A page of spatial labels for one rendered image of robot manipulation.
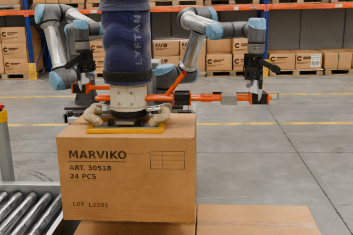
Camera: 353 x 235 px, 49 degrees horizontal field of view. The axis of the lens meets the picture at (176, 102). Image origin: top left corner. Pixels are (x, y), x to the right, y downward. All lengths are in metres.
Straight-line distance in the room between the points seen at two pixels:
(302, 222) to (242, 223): 0.30
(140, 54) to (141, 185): 0.57
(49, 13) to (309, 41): 8.78
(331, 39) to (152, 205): 9.39
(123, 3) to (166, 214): 0.93
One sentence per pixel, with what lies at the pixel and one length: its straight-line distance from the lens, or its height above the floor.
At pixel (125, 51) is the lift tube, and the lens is 1.69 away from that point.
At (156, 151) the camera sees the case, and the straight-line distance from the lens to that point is 1.67.
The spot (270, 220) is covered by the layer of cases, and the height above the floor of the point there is 0.54.
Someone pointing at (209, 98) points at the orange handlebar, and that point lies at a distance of 1.77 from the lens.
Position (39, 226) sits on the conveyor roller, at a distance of 2.18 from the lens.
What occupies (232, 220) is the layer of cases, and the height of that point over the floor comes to 0.54.
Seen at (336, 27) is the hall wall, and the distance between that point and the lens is 10.82.
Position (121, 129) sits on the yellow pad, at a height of 1.09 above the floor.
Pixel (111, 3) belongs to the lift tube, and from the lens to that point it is 1.69.
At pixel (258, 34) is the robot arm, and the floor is 1.49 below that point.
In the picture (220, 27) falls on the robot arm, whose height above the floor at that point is 1.52.
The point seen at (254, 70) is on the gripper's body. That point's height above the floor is 1.33.
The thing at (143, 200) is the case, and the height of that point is 0.79.
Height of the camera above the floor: 1.62
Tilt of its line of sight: 14 degrees down
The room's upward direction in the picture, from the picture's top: 1 degrees counter-clockwise
